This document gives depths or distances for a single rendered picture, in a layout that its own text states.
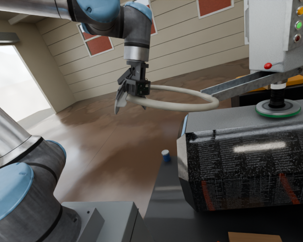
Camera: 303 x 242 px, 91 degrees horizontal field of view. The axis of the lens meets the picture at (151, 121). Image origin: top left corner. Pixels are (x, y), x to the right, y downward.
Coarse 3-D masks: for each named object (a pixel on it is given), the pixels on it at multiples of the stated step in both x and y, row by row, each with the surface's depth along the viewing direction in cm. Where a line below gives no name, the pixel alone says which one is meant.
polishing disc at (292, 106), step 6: (264, 102) 101; (288, 102) 92; (294, 102) 91; (258, 108) 96; (264, 108) 94; (270, 108) 92; (282, 108) 89; (288, 108) 87; (294, 108) 86; (270, 114) 89; (276, 114) 87; (282, 114) 85
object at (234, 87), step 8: (256, 72) 87; (264, 72) 88; (288, 72) 78; (296, 72) 80; (232, 80) 86; (240, 80) 87; (248, 80) 88; (256, 80) 76; (264, 80) 77; (272, 80) 78; (280, 80) 79; (208, 88) 85; (216, 88) 86; (224, 88) 87; (232, 88) 75; (240, 88) 76; (248, 88) 77; (256, 88) 78; (216, 96) 75; (224, 96) 76; (232, 96) 77
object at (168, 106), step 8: (152, 88) 95; (160, 88) 96; (168, 88) 96; (176, 88) 95; (184, 88) 94; (128, 96) 60; (136, 96) 58; (200, 96) 85; (208, 96) 79; (144, 104) 55; (152, 104) 54; (160, 104) 53; (168, 104) 53; (176, 104) 53; (184, 104) 54; (192, 104) 55; (200, 104) 56; (208, 104) 58; (216, 104) 62
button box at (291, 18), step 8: (288, 0) 60; (296, 0) 59; (288, 8) 61; (296, 8) 60; (288, 16) 62; (296, 16) 61; (288, 24) 63; (288, 32) 64; (296, 32) 64; (288, 40) 65; (288, 48) 66
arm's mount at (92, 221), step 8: (72, 208) 58; (80, 208) 57; (88, 208) 56; (80, 216) 54; (88, 216) 53; (96, 216) 55; (88, 224) 51; (96, 224) 54; (80, 232) 48; (88, 232) 50; (96, 232) 54; (80, 240) 47; (88, 240) 50; (96, 240) 53
